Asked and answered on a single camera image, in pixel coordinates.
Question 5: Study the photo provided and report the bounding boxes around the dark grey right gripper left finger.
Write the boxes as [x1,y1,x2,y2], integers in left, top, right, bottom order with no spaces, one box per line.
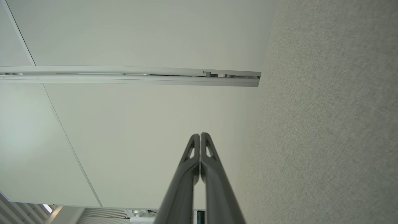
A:
[154,134,200,224]

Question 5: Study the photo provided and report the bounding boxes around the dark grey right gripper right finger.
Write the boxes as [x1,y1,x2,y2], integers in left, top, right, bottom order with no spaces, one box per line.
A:
[201,133,247,224]

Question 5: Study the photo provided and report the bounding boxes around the white ceiling spotlight fixture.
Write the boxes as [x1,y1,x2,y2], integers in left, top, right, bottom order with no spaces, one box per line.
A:
[124,209,159,224]

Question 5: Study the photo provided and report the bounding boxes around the grey fabric sofa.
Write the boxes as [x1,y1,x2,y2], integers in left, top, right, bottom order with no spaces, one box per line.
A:
[235,0,398,224]

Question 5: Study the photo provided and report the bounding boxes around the white slatted panel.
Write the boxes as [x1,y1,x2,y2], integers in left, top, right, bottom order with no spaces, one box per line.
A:
[0,191,58,224]

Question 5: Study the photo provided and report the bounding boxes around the grey metal wall post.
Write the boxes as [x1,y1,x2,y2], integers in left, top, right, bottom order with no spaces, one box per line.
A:
[0,65,261,87]

